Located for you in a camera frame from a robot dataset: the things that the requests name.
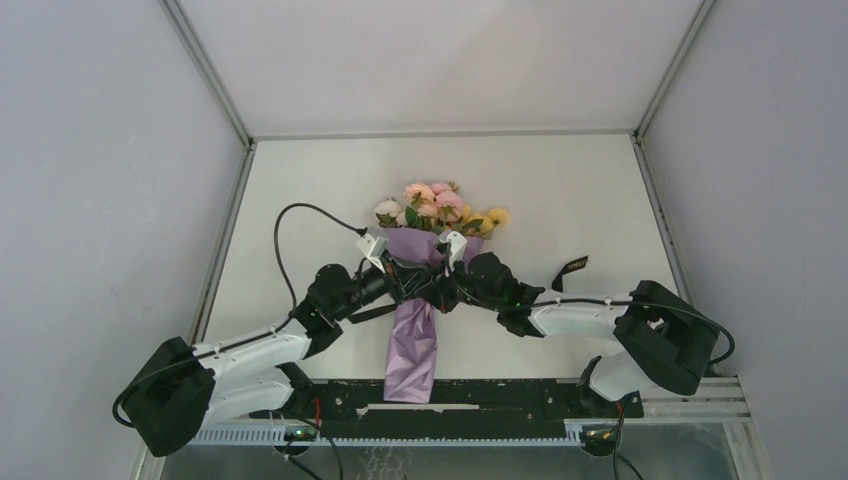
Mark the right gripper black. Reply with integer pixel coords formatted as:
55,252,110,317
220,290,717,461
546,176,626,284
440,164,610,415
415,255,502,314

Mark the pink fake flower stem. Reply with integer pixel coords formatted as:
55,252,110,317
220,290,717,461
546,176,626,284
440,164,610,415
398,182,470,233

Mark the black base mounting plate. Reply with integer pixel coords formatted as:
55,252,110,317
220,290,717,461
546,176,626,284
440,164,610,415
273,378,644,441

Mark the white cable duct strip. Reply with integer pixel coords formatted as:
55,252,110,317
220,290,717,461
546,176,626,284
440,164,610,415
170,425,584,448

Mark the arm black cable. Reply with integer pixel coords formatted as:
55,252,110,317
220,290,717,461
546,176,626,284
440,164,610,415
450,278,737,480
111,202,369,480

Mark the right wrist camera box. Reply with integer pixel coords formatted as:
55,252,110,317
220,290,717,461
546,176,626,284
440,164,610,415
436,230,467,275

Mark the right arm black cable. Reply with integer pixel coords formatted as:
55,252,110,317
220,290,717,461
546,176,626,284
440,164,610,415
450,278,737,480

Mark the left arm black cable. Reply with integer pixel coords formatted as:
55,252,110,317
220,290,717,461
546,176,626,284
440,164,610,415
111,202,369,480

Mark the yellow fake flower stem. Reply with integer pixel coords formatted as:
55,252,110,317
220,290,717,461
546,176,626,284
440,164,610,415
455,204,511,239

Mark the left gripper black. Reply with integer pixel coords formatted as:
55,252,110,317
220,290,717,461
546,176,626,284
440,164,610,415
332,249,432,322

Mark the pink wrapping paper sheet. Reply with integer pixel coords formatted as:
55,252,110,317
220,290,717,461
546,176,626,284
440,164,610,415
383,227,446,404

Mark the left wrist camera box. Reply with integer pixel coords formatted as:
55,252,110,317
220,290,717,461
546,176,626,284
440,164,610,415
356,232,388,273

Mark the black strap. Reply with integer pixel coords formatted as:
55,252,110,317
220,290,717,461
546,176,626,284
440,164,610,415
345,255,591,326

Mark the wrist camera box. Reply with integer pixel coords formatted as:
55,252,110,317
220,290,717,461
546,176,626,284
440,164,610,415
436,230,467,275
356,232,388,273

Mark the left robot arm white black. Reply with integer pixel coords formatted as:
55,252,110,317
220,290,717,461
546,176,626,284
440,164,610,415
112,264,397,457

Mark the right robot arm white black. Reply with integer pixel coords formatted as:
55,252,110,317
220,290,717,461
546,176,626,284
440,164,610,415
441,253,725,416

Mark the white fake flower stem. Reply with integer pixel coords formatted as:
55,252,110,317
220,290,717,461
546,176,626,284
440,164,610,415
373,198,407,228

